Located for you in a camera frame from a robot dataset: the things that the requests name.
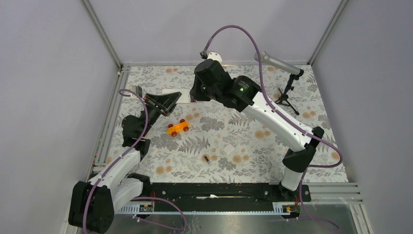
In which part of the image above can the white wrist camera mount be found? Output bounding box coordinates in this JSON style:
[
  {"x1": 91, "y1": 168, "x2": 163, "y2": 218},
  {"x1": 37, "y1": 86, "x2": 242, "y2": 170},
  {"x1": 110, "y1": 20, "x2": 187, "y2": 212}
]
[
  {"x1": 207, "y1": 51, "x2": 223, "y2": 64},
  {"x1": 131, "y1": 86, "x2": 144, "y2": 98}
]

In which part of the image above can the orange toy car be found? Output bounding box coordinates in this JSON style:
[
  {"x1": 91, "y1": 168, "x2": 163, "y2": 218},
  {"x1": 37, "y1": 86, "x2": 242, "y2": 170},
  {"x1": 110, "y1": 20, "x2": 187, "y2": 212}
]
[{"x1": 167, "y1": 119, "x2": 189, "y2": 137}]

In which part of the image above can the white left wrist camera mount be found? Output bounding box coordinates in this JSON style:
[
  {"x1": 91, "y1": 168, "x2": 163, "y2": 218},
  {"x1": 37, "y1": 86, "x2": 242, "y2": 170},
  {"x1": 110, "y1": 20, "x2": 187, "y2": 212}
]
[{"x1": 131, "y1": 86, "x2": 144, "y2": 98}]

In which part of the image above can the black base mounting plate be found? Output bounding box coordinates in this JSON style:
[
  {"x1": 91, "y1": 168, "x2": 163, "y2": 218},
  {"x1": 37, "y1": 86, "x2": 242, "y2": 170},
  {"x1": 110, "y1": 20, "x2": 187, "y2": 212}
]
[{"x1": 120, "y1": 182, "x2": 312, "y2": 213}]

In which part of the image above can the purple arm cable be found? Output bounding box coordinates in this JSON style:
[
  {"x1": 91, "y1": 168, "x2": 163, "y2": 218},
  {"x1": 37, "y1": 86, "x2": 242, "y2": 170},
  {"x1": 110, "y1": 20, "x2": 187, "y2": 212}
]
[
  {"x1": 200, "y1": 24, "x2": 344, "y2": 232},
  {"x1": 82, "y1": 89, "x2": 150, "y2": 234}
]

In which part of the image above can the silver microphone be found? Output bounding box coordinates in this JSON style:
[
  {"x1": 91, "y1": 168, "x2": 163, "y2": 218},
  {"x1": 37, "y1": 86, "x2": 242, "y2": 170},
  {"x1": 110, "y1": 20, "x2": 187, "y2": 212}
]
[{"x1": 254, "y1": 51, "x2": 304, "y2": 77}]

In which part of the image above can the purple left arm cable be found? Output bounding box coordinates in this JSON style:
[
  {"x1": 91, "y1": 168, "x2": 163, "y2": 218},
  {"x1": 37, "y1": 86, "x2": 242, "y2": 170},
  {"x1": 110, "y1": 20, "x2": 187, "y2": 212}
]
[{"x1": 82, "y1": 89, "x2": 150, "y2": 234}]

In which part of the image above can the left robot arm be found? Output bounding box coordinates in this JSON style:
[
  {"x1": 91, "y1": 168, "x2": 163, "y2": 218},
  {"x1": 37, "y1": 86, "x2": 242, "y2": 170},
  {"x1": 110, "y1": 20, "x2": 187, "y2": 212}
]
[{"x1": 68, "y1": 89, "x2": 182, "y2": 234}]

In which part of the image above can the white battery cover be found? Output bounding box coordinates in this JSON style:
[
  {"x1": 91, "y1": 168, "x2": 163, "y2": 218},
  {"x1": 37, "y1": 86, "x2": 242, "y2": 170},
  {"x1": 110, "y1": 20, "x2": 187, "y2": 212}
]
[{"x1": 223, "y1": 144, "x2": 235, "y2": 155}]

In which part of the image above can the black microphone tripod stand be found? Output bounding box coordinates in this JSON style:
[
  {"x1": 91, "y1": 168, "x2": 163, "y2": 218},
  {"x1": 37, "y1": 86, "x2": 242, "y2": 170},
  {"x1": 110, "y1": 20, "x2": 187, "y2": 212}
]
[{"x1": 275, "y1": 74, "x2": 300, "y2": 115}]

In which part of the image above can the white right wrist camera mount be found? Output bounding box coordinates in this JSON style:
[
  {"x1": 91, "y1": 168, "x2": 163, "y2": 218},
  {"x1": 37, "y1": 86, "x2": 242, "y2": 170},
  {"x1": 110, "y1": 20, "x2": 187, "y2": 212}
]
[{"x1": 207, "y1": 51, "x2": 223, "y2": 64}]

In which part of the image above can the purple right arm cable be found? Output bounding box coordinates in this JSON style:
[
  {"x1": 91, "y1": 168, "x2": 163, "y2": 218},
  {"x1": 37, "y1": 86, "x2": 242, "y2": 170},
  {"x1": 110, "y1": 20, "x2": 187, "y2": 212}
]
[{"x1": 200, "y1": 24, "x2": 344, "y2": 232}]

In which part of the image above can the floral patterned table mat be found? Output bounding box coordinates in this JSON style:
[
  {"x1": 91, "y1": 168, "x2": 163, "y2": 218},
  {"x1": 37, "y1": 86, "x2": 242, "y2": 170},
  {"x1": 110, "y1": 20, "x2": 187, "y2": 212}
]
[{"x1": 105, "y1": 65, "x2": 348, "y2": 183}]

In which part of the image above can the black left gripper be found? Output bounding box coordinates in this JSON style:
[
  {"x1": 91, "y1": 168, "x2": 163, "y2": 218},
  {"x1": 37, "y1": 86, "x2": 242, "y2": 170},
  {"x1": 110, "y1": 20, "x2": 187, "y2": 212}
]
[{"x1": 140, "y1": 92, "x2": 183, "y2": 137}]

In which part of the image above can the white remote control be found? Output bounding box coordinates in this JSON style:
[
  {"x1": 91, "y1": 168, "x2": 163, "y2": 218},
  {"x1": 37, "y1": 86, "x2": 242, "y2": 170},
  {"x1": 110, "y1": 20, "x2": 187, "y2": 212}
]
[{"x1": 161, "y1": 89, "x2": 195, "y2": 104}]

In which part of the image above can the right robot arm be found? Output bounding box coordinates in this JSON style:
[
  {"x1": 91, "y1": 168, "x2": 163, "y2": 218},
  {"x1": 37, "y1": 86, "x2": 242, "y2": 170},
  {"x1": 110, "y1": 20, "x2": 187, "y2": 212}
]
[{"x1": 190, "y1": 59, "x2": 324, "y2": 201}]

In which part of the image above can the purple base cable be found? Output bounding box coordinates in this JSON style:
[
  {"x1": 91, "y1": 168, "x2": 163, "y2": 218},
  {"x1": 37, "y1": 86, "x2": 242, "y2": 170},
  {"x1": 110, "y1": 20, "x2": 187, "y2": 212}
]
[{"x1": 132, "y1": 197, "x2": 189, "y2": 232}]

